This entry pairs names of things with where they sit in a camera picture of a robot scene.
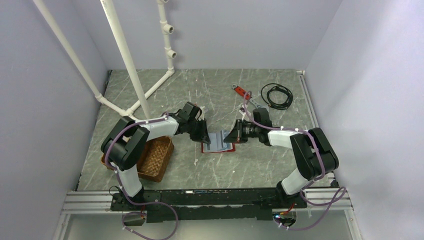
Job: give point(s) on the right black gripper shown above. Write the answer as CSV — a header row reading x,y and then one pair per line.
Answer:
x,y
236,135

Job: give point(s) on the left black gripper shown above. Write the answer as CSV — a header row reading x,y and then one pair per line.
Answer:
x,y
203,134

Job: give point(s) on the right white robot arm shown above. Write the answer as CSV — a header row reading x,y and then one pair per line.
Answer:
x,y
313,153

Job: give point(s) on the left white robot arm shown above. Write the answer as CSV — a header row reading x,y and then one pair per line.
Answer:
x,y
150,128

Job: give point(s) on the woven wicker basket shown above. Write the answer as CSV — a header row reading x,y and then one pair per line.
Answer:
x,y
155,157

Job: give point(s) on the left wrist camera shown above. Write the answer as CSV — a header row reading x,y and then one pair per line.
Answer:
x,y
201,113

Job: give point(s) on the red handled adjustable wrench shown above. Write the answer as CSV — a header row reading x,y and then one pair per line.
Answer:
x,y
243,93

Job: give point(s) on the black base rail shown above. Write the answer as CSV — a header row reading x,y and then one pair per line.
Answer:
x,y
209,204

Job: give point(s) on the white pvc pipe frame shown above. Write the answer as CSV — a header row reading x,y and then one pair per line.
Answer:
x,y
118,34

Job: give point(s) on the aluminium frame rail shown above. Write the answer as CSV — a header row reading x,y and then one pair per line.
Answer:
x,y
99,202

